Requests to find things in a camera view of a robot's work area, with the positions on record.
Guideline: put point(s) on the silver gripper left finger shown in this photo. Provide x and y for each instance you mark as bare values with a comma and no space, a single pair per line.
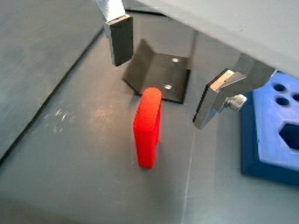
119,30

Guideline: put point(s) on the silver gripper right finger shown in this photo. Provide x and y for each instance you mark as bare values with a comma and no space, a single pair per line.
224,91

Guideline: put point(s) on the red square-circle peg object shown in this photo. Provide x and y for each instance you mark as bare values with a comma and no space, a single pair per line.
147,127

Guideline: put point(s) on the blue shape sorting board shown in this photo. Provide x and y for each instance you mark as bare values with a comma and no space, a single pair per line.
270,131

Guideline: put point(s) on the black curved holder stand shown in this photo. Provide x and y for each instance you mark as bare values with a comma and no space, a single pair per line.
157,70

